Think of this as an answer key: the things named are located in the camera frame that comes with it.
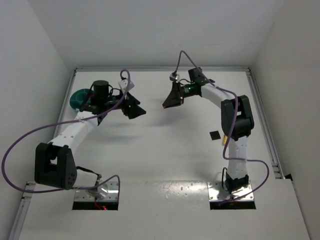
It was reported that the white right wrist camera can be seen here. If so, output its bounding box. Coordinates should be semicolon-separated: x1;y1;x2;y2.
169;72;180;82

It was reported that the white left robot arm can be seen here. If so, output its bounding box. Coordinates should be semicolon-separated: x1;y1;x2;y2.
34;78;146;191

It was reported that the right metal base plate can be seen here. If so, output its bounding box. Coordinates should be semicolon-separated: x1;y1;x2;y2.
207;181;254;202

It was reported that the aluminium table frame rail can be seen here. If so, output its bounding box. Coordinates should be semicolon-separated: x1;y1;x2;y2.
246;68;285;179

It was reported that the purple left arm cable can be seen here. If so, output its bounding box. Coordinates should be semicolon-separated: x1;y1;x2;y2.
1;69;131;193

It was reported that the black lego plate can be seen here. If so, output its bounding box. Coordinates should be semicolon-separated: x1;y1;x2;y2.
209;130;221;141

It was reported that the teal ribbed divided container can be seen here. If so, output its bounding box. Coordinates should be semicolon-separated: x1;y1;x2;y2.
69;88;93;111

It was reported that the metal base plate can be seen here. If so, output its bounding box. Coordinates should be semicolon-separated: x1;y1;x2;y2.
74;181;119;202
207;181;254;202

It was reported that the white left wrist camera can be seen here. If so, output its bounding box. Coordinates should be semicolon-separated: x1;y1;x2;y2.
118;78;135;93

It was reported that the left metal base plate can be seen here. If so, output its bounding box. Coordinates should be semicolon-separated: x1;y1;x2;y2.
74;181;119;202

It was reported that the yellow lego brick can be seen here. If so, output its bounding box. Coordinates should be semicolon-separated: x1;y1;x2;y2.
222;135;228;146

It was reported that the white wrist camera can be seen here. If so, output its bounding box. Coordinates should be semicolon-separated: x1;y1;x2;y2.
118;78;135;93
169;72;180;82

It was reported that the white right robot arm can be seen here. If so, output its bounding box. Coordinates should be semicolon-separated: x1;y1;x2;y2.
162;68;255;193

